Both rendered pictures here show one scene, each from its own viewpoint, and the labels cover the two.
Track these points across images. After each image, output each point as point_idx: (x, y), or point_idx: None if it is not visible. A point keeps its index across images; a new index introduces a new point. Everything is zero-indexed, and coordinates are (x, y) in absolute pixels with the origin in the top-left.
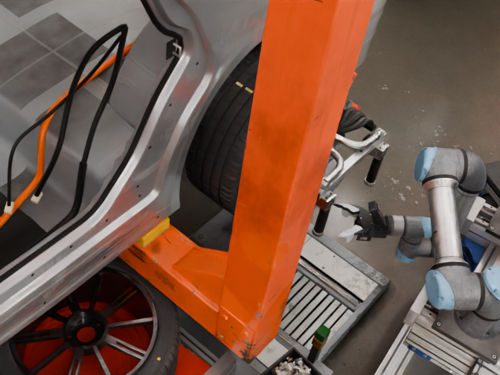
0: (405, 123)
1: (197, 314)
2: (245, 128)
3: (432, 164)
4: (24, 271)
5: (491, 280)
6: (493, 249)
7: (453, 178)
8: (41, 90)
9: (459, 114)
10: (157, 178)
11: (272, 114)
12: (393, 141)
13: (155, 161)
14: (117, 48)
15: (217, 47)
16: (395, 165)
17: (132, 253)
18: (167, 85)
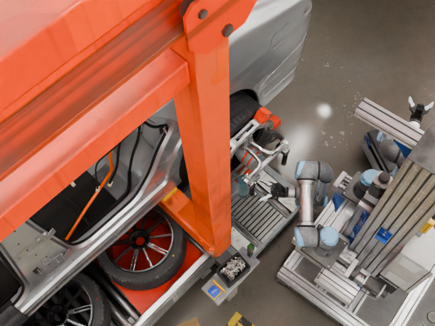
0: (336, 91)
1: (191, 234)
2: None
3: (301, 172)
4: (104, 228)
5: (323, 235)
6: (347, 201)
7: (311, 180)
8: None
9: (373, 82)
10: (166, 176)
11: (196, 186)
12: (327, 105)
13: (163, 170)
14: None
15: None
16: (325, 121)
17: (160, 203)
18: (163, 142)
